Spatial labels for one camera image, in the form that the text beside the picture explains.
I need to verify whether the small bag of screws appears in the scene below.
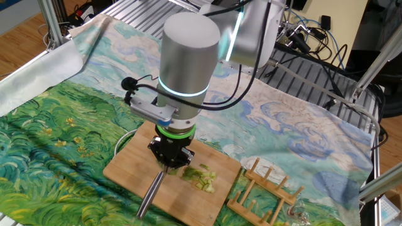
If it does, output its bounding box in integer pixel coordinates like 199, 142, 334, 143
285, 202, 310, 224

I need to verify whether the black cylindrical device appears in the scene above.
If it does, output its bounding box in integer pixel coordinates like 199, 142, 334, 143
287, 30, 312, 53

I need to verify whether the wooden peg rack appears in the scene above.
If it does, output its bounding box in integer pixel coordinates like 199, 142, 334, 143
226, 156, 305, 226

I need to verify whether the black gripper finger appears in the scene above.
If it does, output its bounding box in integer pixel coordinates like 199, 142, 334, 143
174, 147, 195, 168
147, 137, 168, 169

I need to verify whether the aluminium frame post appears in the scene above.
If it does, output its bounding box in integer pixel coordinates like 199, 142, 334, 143
357, 161, 402, 203
351, 23, 402, 102
37, 0, 68, 50

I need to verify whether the painted landscape tablecloth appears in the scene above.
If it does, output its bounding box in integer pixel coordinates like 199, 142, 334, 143
0, 12, 373, 226

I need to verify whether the steel cleaver knife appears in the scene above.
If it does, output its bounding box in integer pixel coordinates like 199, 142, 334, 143
136, 168, 167, 220

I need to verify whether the white plastic box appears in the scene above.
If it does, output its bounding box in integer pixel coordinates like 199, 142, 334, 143
378, 194, 401, 226

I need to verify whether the bamboo cutting board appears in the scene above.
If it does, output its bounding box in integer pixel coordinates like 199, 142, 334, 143
102, 121, 242, 226

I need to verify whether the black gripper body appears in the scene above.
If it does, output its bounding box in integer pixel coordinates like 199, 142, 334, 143
153, 134, 194, 167

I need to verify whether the grey hose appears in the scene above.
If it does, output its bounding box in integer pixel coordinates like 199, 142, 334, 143
268, 59, 381, 136

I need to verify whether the blue cable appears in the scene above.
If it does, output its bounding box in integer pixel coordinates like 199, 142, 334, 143
290, 11, 346, 70

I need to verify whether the white power strip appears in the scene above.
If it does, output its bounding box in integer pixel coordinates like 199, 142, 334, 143
73, 4, 95, 24

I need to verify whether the black power adapter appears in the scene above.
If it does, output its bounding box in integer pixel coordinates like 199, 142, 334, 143
320, 14, 332, 31

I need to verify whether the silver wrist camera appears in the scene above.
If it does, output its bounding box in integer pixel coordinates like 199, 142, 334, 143
129, 96, 179, 127

